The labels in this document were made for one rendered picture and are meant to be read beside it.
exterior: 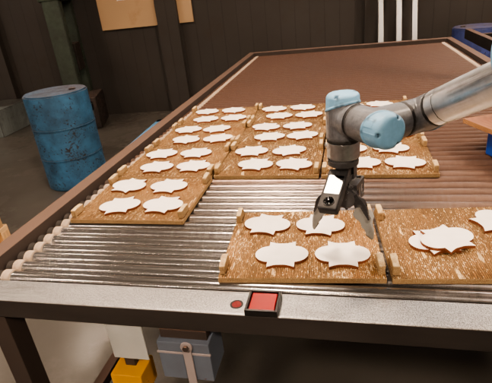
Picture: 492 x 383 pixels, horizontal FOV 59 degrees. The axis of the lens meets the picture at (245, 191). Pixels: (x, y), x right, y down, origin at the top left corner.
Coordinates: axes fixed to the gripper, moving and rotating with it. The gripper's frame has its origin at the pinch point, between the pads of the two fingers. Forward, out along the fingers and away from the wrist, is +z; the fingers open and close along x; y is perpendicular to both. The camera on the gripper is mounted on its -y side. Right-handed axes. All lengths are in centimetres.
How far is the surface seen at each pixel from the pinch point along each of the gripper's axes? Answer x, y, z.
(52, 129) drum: 319, 151, 38
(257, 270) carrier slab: 18.2, -11.7, 7.1
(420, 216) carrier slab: -13.7, 29.6, 7.2
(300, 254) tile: 10.1, -2.7, 6.2
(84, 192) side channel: 106, 9, 7
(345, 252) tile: -0.2, 2.3, 6.2
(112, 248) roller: 66, -16, 9
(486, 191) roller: -29, 57, 9
